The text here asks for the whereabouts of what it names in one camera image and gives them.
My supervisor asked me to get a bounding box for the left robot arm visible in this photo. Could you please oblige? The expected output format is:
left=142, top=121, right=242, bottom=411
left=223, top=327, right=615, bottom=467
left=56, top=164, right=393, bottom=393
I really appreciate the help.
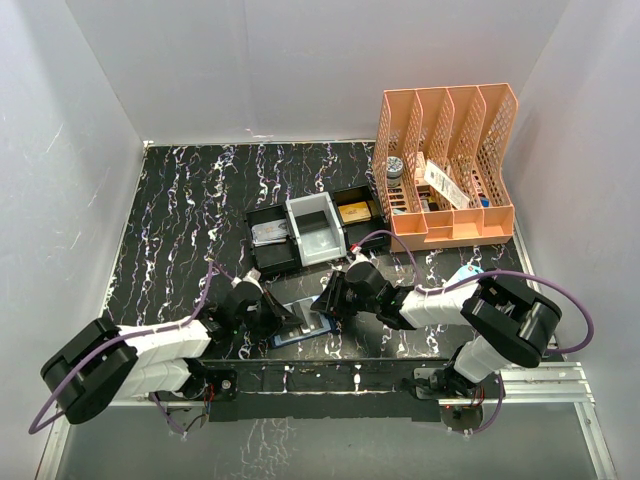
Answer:
left=40, top=272, right=302, bottom=424

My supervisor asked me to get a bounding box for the black tray with blue card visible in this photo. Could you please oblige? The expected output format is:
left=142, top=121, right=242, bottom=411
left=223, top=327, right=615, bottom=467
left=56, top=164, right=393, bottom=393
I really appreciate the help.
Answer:
left=245, top=203, right=301, bottom=277

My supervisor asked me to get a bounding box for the blister pack with blue tool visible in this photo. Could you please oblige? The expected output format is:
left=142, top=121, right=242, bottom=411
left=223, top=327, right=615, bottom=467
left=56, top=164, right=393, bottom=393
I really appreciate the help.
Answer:
left=444, top=264, right=484, bottom=288

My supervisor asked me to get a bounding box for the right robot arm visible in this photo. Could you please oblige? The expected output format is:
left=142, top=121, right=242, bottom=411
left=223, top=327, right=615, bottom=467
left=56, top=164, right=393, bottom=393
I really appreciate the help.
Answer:
left=311, top=258, right=562, bottom=397

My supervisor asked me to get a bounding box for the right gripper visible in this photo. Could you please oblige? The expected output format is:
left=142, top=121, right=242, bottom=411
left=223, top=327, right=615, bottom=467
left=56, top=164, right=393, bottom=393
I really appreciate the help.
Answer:
left=313, top=271, right=379, bottom=319

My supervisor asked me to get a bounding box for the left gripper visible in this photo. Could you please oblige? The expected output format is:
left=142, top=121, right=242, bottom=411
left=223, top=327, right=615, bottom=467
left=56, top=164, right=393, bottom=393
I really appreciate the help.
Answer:
left=233, top=288, right=302, bottom=338

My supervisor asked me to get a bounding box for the blue card holder wallet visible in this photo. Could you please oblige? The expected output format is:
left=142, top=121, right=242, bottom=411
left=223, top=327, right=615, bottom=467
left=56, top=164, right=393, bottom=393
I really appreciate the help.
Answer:
left=271, top=296, right=334, bottom=348

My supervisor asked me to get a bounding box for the white labelled flat package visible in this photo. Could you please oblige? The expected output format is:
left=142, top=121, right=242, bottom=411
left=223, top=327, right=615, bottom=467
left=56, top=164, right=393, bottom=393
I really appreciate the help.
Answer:
left=424, top=160, right=470, bottom=210

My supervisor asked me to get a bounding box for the orange desk file organizer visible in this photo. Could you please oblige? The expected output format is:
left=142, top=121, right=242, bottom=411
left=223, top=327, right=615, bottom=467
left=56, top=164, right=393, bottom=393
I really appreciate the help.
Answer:
left=372, top=83, right=518, bottom=252

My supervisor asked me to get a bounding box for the gold credit card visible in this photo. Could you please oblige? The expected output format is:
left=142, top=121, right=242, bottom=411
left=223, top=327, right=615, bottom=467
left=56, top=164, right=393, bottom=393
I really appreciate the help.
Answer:
left=338, top=201, right=372, bottom=224

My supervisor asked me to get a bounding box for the round jar with patterned lid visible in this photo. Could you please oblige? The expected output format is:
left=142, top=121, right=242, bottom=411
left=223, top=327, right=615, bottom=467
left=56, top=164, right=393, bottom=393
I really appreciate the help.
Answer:
left=386, top=156, right=404, bottom=189

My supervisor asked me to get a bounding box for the white plastic bin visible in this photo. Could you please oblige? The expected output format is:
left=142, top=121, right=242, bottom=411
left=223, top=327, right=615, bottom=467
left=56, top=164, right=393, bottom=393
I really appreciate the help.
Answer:
left=285, top=192, right=346, bottom=267

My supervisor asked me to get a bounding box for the silver card with stripe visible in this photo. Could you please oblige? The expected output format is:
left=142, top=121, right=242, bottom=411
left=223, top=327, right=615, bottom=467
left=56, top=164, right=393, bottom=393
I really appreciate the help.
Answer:
left=288, top=299, right=324, bottom=338

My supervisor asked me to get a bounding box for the black item in white bin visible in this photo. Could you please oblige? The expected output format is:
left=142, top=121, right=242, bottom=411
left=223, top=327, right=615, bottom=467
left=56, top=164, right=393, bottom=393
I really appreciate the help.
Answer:
left=296, top=210, right=330, bottom=234

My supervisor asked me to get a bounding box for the black tray with gold card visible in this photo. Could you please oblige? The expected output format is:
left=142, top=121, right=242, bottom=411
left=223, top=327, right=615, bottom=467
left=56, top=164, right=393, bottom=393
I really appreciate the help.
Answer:
left=330, top=184, right=390, bottom=252

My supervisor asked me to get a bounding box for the white VIP card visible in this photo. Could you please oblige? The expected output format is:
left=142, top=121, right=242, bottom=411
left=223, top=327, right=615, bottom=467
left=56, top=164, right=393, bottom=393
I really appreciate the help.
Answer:
left=251, top=219, right=289, bottom=246

